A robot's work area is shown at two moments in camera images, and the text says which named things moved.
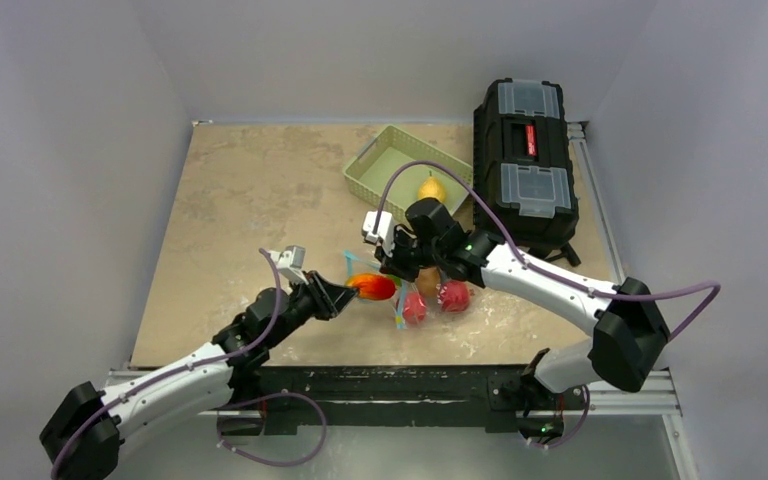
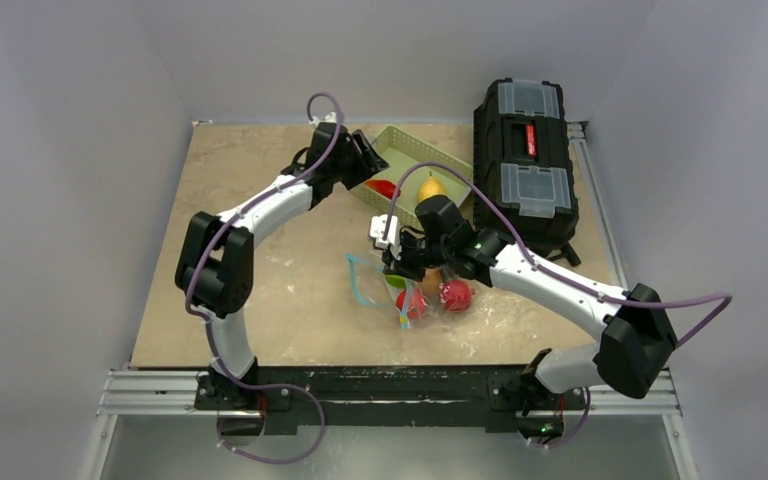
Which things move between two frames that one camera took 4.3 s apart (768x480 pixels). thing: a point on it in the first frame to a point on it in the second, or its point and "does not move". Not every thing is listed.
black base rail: x=284 y=395 does not move
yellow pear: x=432 y=187 does not move
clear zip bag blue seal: x=424 y=299 does not move
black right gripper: x=396 y=252 does not move
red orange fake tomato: x=372 y=286 to x=384 y=187
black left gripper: x=339 y=294 to x=356 y=146
